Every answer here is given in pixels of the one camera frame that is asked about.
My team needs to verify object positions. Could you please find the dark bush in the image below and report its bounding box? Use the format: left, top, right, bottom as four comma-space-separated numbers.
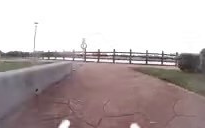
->
177, 47, 205, 80

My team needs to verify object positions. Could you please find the red paved path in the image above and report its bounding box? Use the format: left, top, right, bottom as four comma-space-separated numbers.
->
0, 62, 205, 128

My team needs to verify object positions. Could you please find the grey concrete barrier wall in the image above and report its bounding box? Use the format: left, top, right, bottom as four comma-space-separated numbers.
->
0, 60, 85, 121

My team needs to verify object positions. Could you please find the street lamp pole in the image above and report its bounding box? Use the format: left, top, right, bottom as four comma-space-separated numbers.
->
32, 21, 40, 61

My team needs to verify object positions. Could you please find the wooden post and rail fence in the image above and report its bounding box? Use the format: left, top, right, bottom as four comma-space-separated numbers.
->
39, 48, 180, 67

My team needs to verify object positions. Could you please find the round sign on pole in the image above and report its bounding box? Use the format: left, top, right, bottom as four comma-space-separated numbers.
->
80, 37, 88, 63

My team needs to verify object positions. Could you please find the grass strip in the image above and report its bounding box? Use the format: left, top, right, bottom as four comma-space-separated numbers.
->
0, 58, 54, 75

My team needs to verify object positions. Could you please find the robot's own part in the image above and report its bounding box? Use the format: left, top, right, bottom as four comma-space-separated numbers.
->
57, 119, 72, 128
129, 122, 142, 128

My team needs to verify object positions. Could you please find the grass verge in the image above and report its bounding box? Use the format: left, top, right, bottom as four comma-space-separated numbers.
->
131, 65, 205, 100

